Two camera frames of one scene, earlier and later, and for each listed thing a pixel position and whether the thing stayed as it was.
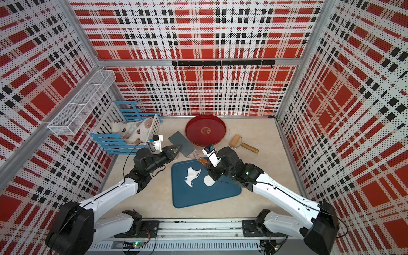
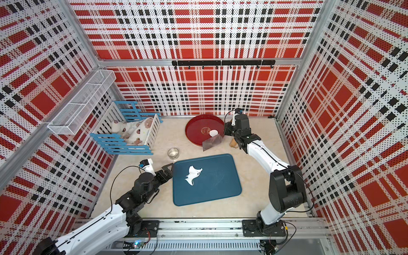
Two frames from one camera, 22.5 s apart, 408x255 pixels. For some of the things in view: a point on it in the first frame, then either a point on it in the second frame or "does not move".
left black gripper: [169, 154] to [169, 175]
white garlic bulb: [208, 180] to [213, 133]
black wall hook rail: [244, 62] does not move
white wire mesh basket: [73, 116] does not move
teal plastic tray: [192, 185] does not move
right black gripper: [212, 171] to [228, 127]
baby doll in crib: [134, 133] does not move
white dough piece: [193, 173] does not move
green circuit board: [138, 244] does not move
